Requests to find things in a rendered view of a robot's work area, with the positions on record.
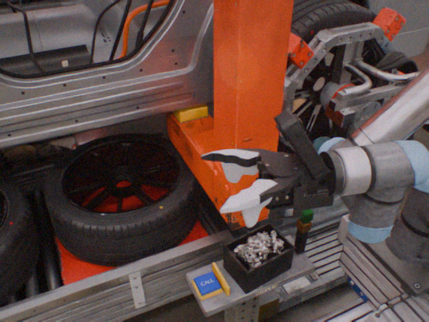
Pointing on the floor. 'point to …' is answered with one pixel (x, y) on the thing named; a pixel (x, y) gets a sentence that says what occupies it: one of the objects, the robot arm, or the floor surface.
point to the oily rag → (53, 151)
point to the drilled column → (244, 311)
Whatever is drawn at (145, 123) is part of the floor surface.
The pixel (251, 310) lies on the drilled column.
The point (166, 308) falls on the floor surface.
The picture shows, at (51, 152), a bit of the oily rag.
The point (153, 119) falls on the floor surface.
